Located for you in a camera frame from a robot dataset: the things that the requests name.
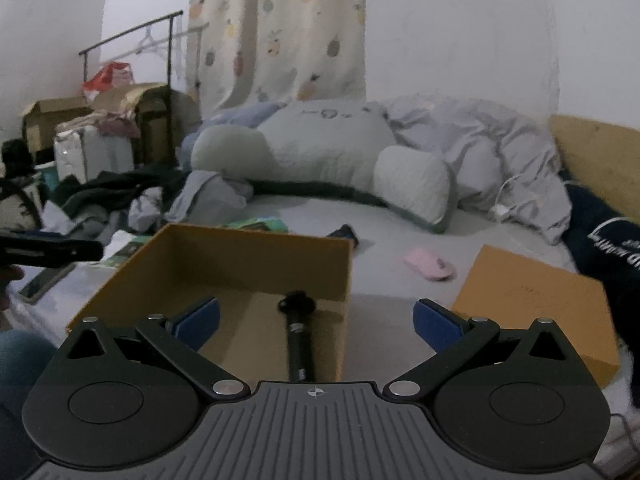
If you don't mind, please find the black metal clothes rack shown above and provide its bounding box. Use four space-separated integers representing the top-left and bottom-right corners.
78 9 211 92

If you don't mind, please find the dark navy printed garment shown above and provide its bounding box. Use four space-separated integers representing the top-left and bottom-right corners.
560 179 640 407

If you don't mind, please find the blue-grey crumpled garment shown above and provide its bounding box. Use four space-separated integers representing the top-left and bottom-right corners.
164 169 254 224

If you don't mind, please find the wooden headboard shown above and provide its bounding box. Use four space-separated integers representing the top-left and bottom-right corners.
548 114 640 212

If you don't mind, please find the green printed booklet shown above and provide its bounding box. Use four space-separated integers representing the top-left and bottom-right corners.
219 216 290 234

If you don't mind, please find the large grey-green plush cushion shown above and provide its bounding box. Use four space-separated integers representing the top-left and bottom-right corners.
190 99 459 234

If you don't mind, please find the person's leg in jeans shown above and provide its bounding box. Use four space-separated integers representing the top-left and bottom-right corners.
0 329 59 480

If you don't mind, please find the dark clothes pile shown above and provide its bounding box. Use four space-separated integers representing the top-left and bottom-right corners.
49 164 192 223

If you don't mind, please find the green and white card packet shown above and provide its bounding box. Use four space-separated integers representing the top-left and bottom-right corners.
101 231 152 267

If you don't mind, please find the light blue pillow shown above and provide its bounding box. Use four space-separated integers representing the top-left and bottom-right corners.
181 101 287 147

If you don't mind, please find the fruit print curtain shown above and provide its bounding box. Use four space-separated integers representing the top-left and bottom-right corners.
185 0 369 112

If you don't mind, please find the brown cardboard box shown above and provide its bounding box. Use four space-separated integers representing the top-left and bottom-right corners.
66 223 355 382

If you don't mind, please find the pink computer mouse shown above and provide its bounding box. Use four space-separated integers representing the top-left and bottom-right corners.
403 247 457 281

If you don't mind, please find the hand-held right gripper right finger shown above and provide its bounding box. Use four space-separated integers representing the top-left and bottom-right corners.
382 298 577 403

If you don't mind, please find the black bag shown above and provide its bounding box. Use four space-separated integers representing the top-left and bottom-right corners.
0 139 37 177

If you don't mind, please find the black cylindrical tool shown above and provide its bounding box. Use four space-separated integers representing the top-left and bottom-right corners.
278 289 317 384

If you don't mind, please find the white printed bag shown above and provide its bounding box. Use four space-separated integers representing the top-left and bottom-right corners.
0 174 47 234

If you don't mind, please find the small black and blue object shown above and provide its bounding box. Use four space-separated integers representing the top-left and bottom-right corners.
324 224 360 249

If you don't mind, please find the person's left hand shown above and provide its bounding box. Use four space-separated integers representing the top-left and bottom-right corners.
0 266 25 313

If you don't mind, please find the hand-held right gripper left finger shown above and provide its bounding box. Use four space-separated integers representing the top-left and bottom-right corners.
59 296 252 405

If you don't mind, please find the open cardboard storage box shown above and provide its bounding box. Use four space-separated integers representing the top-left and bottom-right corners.
21 97 94 154

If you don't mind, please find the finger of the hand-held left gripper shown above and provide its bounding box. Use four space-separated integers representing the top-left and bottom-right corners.
0 232 105 267

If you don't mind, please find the grey crumpled duvet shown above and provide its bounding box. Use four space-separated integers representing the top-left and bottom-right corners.
384 94 574 246

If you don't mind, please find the brown cardboard box lid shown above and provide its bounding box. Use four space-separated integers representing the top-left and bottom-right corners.
452 244 621 389

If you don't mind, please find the white clothes hanger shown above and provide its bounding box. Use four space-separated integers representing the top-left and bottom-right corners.
134 24 169 59

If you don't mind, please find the white charger cable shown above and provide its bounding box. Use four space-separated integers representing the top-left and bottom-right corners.
492 174 542 222

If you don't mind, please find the smartphone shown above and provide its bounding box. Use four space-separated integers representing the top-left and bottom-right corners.
19 261 77 304

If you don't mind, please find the white suitcase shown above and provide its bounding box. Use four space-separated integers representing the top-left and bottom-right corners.
53 122 136 184

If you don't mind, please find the red plastic bag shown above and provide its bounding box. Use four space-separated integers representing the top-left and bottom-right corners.
82 61 136 94

